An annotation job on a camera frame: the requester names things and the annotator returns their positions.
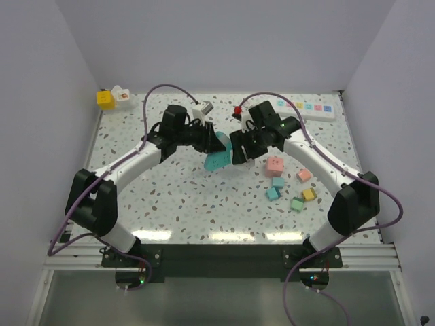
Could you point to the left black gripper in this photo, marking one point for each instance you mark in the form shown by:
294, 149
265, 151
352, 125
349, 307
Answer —
207, 142

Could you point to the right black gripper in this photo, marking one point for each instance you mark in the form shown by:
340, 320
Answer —
239, 157

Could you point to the teal triangular socket block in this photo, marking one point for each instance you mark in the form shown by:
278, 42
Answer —
215, 161

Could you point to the pink cube plug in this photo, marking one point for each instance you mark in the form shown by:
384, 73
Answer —
274, 166

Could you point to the teal plug adapter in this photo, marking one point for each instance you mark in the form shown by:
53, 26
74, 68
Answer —
273, 193
278, 182

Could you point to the salmon plug adapter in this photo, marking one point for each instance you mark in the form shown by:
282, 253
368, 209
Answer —
303, 175

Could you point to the green plug adapter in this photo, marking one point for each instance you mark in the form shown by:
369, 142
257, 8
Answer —
297, 204

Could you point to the yellow plug adapter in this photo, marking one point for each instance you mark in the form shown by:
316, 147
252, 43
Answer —
309, 194

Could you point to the white power strip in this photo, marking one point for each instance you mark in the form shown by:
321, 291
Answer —
308, 111

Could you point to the white cube with picture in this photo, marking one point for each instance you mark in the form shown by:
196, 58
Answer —
123, 98

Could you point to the yellow cube plug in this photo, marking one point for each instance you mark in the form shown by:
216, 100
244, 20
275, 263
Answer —
105, 100

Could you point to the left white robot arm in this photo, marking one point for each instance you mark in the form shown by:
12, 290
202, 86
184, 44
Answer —
93, 198

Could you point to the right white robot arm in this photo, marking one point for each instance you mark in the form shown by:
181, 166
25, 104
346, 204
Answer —
356, 197

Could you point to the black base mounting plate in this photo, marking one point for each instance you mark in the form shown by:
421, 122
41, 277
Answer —
203, 261

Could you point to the aluminium frame rail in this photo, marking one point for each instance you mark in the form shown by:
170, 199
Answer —
355, 258

